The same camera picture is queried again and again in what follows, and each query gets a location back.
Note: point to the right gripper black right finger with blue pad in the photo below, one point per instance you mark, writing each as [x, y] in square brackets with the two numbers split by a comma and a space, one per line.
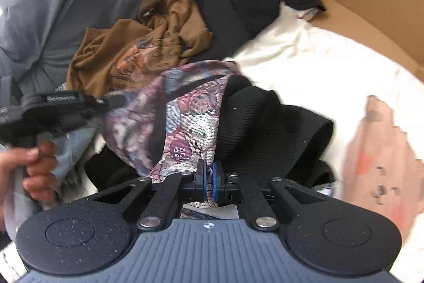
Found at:
[243, 191]

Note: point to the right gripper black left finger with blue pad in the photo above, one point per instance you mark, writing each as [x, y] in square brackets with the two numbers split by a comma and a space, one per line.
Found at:
[176, 190]

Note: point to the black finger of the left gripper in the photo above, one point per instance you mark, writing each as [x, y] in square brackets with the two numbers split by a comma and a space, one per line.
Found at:
[108, 103]

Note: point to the black jacket bear pattern lining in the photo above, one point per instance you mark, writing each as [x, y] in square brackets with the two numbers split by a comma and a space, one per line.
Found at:
[210, 112]

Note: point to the person's left hand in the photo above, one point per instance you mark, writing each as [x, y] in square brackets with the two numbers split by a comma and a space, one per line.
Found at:
[39, 163]

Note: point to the light blue jeans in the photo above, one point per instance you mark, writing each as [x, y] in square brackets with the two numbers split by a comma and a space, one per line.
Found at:
[70, 147]

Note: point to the brown printed t-shirt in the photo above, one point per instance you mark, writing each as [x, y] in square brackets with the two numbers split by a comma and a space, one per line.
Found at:
[130, 54]

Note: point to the black clothing pile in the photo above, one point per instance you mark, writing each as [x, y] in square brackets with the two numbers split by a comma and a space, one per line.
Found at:
[236, 22]

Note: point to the cream bear print bedsheet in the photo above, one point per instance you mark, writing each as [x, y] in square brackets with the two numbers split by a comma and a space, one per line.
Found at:
[377, 107]

